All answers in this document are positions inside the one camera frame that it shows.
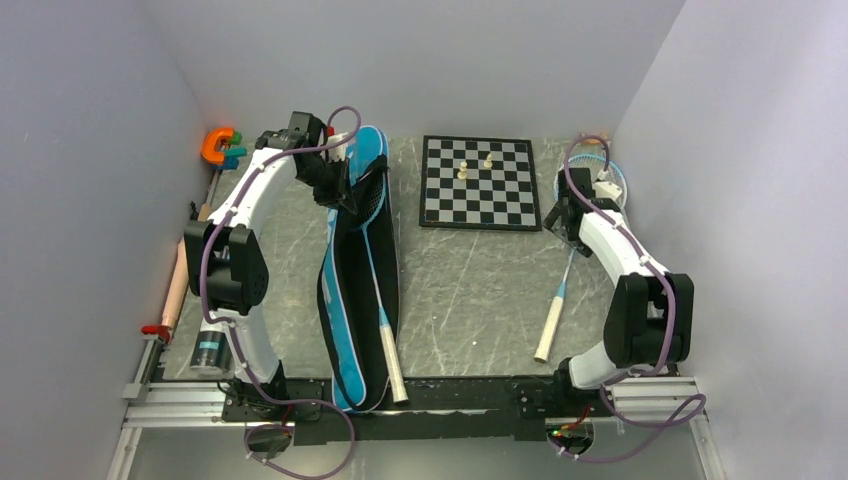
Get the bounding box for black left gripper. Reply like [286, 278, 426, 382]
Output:
[298, 156, 358, 216]

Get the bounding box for blue badminton racket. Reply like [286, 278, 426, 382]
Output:
[357, 173, 409, 404]
[533, 153, 627, 364]

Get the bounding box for blue racket bag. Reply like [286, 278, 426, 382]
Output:
[317, 125, 400, 413]

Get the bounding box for black shuttlecock tube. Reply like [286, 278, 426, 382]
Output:
[189, 323, 232, 378]

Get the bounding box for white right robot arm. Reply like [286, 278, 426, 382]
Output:
[543, 167, 694, 415]

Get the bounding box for black white chessboard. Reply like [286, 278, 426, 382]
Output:
[419, 135, 542, 232]

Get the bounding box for green teal toy blocks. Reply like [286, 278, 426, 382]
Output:
[220, 131, 247, 170]

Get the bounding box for cream chess pawn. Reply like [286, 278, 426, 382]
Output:
[457, 161, 468, 180]

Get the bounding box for orange magnet toy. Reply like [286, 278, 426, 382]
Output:
[200, 127, 236, 166]

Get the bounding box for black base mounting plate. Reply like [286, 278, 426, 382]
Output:
[221, 375, 611, 446]

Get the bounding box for red clamp piece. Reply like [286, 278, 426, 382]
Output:
[140, 324, 172, 344]

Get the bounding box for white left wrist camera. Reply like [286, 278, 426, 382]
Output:
[326, 132, 349, 163]

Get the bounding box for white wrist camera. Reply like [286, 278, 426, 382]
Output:
[326, 132, 349, 163]
[592, 177, 626, 206]

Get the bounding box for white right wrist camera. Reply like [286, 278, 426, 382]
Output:
[592, 177, 626, 206]

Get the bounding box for beige wooden handle tool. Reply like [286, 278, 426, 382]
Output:
[161, 237, 188, 333]

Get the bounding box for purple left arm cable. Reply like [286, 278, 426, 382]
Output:
[198, 105, 362, 478]

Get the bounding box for aluminium frame rail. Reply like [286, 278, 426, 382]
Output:
[105, 337, 233, 480]

